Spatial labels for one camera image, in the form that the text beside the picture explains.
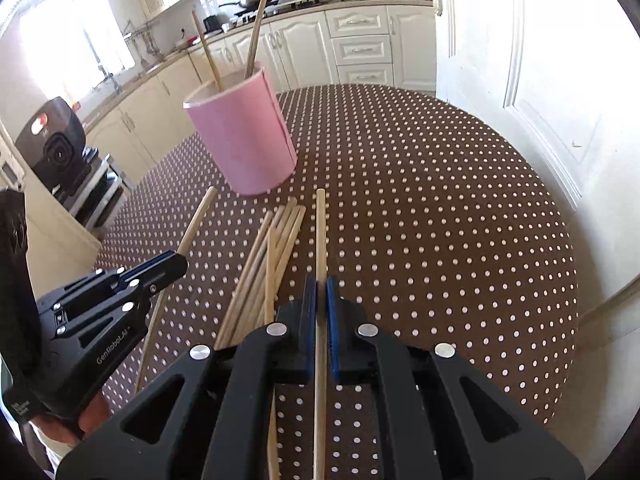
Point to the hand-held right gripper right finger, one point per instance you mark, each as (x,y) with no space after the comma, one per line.
(332,320)

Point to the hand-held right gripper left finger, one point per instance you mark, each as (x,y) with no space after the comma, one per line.
(311,310)

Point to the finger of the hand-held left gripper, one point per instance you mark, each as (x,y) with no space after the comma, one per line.
(107,312)
(150,267)

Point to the pile of wooden chopsticks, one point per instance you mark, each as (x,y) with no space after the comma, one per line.
(260,280)

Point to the light wooden chopstick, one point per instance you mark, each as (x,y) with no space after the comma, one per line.
(197,220)
(320,240)
(260,20)
(207,55)

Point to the pink utensil holder cup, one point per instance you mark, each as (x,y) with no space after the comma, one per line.
(245,135)

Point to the person's left hand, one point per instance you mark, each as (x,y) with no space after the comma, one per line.
(92,417)

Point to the metal stool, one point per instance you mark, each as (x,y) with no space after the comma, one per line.
(97,190)

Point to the brown polka-dot tablecloth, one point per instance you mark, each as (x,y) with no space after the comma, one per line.
(425,235)

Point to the black rice cooker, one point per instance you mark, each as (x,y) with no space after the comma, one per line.
(55,145)

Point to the metal sink faucet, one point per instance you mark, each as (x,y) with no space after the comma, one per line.
(114,82)

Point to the barred kitchen window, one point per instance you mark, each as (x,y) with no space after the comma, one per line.
(65,45)

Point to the cream cabinet drawer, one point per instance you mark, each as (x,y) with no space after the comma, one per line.
(365,75)
(362,50)
(358,21)

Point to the black kettle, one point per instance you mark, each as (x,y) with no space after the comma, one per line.
(212,23)

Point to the cream lower kitchen cabinets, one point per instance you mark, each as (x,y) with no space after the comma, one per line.
(300,45)

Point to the black gas stove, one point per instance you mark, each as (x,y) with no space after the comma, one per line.
(295,5)

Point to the white panel door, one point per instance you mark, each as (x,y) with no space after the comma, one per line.
(525,60)

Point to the hanging utensil rail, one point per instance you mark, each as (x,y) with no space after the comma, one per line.
(145,37)

